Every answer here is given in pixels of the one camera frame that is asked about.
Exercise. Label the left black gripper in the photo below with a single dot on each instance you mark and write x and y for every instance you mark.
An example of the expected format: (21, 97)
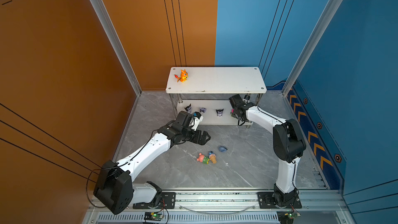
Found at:
(202, 140)

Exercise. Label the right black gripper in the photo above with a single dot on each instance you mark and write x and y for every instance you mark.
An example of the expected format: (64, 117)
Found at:
(234, 113)

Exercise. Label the black white kuromi toy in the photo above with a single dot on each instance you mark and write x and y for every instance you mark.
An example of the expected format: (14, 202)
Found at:
(188, 109)

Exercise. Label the grey purple kuromi toy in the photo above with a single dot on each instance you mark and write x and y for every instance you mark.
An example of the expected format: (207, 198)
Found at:
(219, 112)

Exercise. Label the orange fox toy figure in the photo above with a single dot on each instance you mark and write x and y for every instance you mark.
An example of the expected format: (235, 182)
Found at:
(182, 77)

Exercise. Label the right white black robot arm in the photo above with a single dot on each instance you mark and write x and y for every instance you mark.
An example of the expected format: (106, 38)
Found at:
(288, 145)

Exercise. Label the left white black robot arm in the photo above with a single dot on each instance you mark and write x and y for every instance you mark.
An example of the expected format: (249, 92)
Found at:
(115, 187)

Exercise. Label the white two-tier metal shelf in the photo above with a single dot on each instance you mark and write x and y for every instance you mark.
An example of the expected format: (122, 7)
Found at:
(214, 80)

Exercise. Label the pink pig green toy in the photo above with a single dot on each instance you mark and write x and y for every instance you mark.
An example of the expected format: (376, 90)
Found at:
(203, 159)

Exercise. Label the blue grey eeyore toy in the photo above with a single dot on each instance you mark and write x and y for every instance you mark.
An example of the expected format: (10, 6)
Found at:
(222, 149)

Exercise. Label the ice cream cone toy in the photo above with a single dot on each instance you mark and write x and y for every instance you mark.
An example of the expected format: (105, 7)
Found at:
(212, 157)

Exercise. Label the left green circuit board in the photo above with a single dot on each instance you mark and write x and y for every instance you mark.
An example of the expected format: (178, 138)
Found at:
(153, 218)

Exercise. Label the right circuit board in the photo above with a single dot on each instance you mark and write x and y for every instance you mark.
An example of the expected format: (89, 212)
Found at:
(287, 217)

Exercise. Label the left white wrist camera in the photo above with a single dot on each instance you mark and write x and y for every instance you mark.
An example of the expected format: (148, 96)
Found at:
(196, 119)

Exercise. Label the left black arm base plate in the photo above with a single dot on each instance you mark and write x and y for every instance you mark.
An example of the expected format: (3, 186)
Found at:
(163, 199)

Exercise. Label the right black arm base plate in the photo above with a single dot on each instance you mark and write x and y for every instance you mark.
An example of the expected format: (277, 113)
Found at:
(266, 199)

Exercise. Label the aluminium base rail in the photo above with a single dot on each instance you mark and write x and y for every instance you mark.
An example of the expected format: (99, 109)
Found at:
(231, 206)

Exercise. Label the right aluminium corner post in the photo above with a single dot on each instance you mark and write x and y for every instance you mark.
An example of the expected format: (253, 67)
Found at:
(319, 29)

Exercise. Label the aluminium corner post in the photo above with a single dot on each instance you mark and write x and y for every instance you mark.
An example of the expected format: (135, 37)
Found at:
(319, 29)
(107, 24)

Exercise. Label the left aluminium corner post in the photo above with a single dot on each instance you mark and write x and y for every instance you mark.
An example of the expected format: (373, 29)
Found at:
(107, 24)

